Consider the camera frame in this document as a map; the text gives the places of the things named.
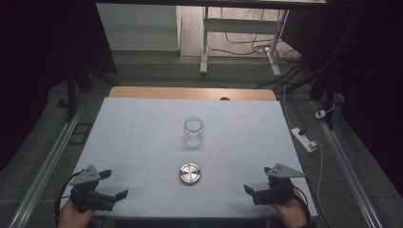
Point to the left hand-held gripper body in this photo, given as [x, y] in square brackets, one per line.
[92, 199]

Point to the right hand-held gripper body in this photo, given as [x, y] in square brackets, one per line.
[278, 194]

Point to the round silver metal lid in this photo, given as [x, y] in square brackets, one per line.
[190, 174]

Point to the clear glass jar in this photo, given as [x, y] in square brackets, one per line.
[193, 133]

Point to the person's right hand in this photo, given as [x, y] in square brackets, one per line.
[291, 213]

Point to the person's left hand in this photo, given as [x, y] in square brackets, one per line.
[72, 218]

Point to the white power strip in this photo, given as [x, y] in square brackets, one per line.
[304, 142]

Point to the black plug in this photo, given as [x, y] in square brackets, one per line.
[303, 131]

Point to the white table cover sheet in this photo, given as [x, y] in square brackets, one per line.
[152, 133]

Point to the small white adapter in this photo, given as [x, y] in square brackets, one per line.
[320, 114]

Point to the black tripod stand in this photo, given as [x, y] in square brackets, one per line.
[72, 91]

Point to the black metal stand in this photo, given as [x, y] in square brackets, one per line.
[326, 85]

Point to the wooden table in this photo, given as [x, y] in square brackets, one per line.
[177, 93]

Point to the black curtain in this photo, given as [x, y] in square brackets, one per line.
[370, 79]
[38, 47]

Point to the white cabinet panel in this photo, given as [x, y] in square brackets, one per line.
[139, 27]

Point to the black rectangular floor frame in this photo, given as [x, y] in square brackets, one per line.
[80, 134]

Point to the aluminium floor rail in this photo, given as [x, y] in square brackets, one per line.
[345, 161]
[47, 167]

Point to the white desk frame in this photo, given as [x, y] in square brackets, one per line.
[240, 26]

